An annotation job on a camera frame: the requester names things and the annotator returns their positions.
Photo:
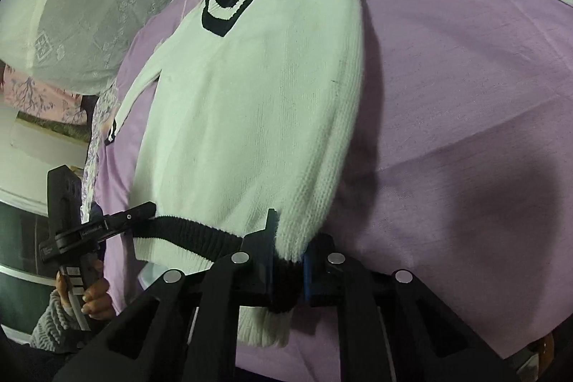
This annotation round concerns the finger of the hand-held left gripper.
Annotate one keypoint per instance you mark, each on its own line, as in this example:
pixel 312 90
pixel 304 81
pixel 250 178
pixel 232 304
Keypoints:
pixel 134 215

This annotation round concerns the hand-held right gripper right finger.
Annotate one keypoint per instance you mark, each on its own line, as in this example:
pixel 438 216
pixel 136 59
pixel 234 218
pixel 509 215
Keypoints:
pixel 309 274

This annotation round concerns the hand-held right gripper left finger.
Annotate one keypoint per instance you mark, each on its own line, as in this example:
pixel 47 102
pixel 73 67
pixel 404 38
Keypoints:
pixel 270 261

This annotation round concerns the white knitted sweater black trim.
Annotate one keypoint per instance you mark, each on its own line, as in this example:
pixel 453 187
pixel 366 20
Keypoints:
pixel 250 104

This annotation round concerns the person's left forearm grey sleeve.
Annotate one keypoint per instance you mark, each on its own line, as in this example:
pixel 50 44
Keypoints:
pixel 49 324

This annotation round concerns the person's left hand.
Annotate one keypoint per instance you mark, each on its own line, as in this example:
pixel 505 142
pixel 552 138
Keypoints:
pixel 99 301

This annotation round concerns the lilac floral cloth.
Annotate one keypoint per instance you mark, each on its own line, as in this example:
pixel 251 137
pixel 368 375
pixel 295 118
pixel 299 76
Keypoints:
pixel 96 140

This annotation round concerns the pink floral cloth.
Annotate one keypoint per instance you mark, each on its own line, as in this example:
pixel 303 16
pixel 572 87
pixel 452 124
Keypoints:
pixel 40 95

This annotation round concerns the person's dark clothing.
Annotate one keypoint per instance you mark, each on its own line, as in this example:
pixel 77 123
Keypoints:
pixel 27 364

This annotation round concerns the purple bed sheet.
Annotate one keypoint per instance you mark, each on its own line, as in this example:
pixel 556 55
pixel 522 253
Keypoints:
pixel 447 118

